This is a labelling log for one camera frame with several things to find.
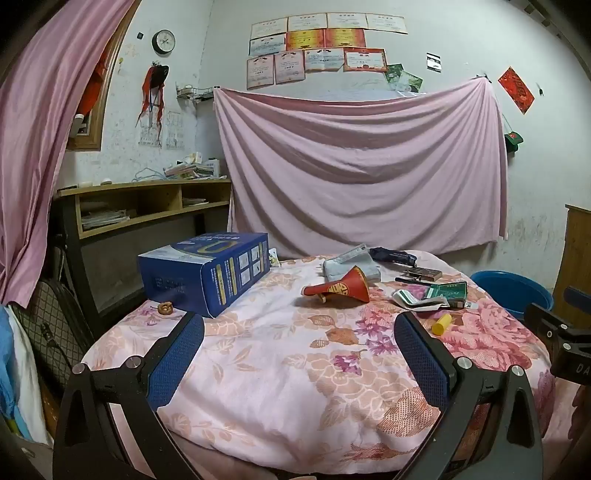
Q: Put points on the red hanging scarf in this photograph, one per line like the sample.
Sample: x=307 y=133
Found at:
x=152 y=87

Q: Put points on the wooden shelf desk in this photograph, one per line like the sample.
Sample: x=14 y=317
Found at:
x=115 y=267

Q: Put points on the small brown ornament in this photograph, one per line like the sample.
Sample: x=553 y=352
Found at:
x=165 y=308

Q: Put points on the group of wall certificates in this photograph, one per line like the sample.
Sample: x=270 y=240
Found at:
x=318 y=46

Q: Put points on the white toothpaste tube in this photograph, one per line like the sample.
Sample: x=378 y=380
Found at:
x=411 y=299

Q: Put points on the small brown box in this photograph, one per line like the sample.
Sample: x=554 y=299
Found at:
x=425 y=274

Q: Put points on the green landscape photo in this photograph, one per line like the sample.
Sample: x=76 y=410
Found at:
x=392 y=74
x=411 y=82

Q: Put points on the grey plastic packet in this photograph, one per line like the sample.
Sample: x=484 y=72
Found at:
x=337 y=266

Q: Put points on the paper wall chart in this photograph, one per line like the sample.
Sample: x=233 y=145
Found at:
x=150 y=134
x=174 y=131

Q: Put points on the checked bag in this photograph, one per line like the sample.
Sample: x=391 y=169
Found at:
x=51 y=318

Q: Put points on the blue cardboard box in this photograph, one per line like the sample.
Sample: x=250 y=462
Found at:
x=184 y=277

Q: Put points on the orange cloth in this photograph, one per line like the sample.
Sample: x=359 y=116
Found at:
x=92 y=83

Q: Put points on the floral pink blanket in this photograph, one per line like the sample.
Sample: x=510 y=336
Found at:
x=286 y=369

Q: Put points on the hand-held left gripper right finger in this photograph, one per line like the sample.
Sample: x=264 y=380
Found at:
x=422 y=364

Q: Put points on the black and white card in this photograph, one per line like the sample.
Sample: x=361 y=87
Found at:
x=433 y=62

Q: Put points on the pink curtain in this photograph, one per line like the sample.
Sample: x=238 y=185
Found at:
x=37 y=138

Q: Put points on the person's right hand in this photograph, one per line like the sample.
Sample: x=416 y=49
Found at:
x=584 y=410

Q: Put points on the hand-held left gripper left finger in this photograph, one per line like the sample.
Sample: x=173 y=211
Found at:
x=178 y=360

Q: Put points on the white cartoon snack packet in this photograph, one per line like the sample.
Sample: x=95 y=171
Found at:
x=274 y=259

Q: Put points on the blue plastic bucket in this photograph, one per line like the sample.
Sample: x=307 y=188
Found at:
x=508 y=290

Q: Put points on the dark blue umbrella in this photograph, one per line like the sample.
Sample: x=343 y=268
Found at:
x=388 y=254

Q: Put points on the light blue cloth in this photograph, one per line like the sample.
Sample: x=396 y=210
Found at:
x=7 y=369

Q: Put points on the pile of shelf papers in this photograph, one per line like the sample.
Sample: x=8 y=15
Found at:
x=104 y=220

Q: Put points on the wooden shelf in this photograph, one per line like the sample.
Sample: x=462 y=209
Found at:
x=138 y=187

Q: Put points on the green packet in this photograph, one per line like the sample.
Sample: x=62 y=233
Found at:
x=448 y=290

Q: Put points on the wooden window frame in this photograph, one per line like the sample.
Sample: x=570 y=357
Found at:
x=99 y=134

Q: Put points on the green hanging cap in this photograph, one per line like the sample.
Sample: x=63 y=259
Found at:
x=512 y=141

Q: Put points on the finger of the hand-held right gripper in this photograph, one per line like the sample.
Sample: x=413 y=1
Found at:
x=542 y=318
x=581 y=296

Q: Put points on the red paper envelope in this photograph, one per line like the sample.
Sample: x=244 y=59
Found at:
x=516 y=90

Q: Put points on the small yellow tube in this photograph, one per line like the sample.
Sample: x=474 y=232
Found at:
x=442 y=324

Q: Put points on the wooden cabinet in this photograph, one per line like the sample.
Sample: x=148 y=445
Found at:
x=577 y=240

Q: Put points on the stack of books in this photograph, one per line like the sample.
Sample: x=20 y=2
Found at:
x=191 y=168

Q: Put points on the red paper horn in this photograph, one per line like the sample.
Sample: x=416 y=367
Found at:
x=351 y=284

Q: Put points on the pink wall sheet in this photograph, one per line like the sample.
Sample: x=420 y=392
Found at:
x=360 y=161

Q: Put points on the thin stack of papers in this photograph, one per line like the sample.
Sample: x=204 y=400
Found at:
x=194 y=201

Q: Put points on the round wall clock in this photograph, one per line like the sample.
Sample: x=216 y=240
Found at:
x=164 y=41

